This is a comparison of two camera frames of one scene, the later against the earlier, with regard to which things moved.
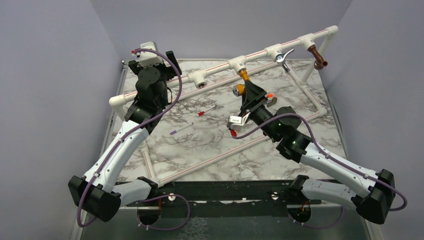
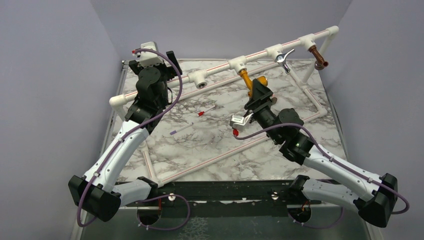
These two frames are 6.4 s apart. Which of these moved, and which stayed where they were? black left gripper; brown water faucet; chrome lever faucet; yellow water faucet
Moved: yellow water faucet
Stayed: brown water faucet; black left gripper; chrome lever faucet
